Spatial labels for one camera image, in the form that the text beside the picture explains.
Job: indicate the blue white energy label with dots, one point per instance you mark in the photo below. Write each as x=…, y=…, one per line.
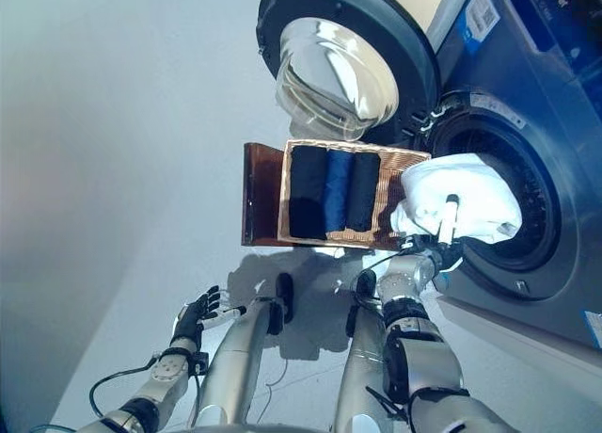
x=593, y=329

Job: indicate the black robot foot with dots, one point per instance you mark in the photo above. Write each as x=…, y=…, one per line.
x=366, y=284
x=284, y=296

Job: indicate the round glass washing machine door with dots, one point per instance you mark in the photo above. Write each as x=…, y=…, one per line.
x=343, y=66

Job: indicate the black right robot foot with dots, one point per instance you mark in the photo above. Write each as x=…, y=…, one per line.
x=366, y=284

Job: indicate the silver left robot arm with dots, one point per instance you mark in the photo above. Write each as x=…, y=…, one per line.
x=164, y=372

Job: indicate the rectangular wicker laundry basket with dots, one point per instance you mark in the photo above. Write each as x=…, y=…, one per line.
x=388, y=179

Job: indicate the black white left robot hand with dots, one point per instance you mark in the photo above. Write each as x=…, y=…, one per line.
x=190, y=322

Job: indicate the blue garment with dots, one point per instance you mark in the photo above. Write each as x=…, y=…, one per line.
x=339, y=190

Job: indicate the white garment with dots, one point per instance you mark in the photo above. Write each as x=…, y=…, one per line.
x=480, y=188

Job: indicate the large black folded garment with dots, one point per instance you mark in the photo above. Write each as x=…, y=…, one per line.
x=308, y=193

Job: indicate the brown glossy stool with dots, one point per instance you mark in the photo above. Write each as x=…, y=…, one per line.
x=263, y=193

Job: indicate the black left robot foot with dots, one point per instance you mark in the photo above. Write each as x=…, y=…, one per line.
x=284, y=296

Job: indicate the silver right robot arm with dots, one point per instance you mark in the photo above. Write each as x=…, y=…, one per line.
x=423, y=348

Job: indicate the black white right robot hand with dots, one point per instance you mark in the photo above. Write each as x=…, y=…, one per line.
x=449, y=221

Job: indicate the small black garment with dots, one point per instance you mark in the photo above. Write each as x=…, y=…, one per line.
x=363, y=193

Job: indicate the dark grey washing machine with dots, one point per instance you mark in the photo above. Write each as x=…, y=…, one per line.
x=541, y=146

